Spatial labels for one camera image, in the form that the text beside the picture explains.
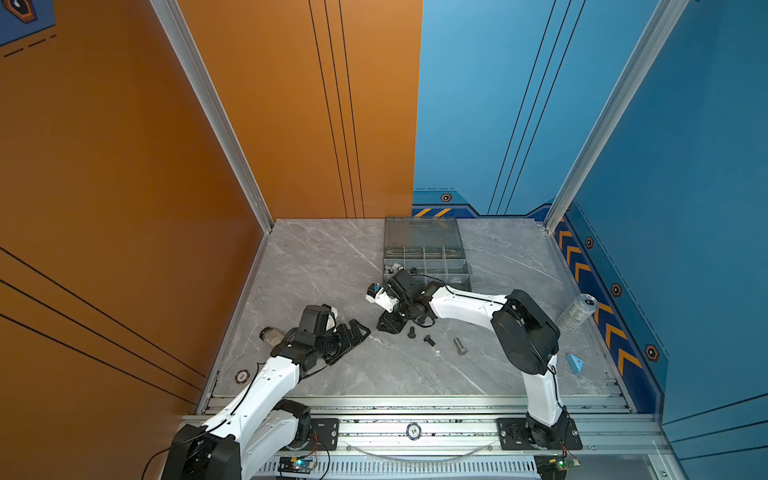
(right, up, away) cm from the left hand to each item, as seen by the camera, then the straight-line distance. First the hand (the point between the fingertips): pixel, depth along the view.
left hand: (361, 336), depth 84 cm
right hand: (+5, +2, +7) cm, 9 cm away
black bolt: (+15, -1, +6) cm, 16 cm away
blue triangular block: (+60, -7, -1) cm, 61 cm away
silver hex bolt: (+29, -5, +3) cm, 29 cm away
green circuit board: (-14, -27, -13) cm, 33 cm away
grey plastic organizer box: (+23, +25, +24) cm, 42 cm away
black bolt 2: (+20, -3, +5) cm, 21 cm away
